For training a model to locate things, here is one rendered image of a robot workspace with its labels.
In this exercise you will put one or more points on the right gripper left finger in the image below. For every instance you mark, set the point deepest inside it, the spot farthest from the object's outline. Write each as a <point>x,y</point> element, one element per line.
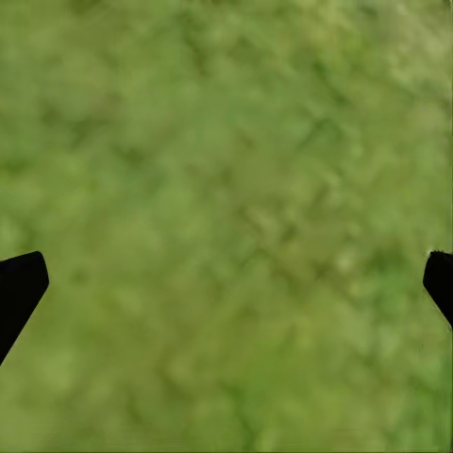
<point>23,281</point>

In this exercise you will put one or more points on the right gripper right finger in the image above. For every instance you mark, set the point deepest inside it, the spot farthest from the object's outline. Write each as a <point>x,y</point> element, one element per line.
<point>438,279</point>

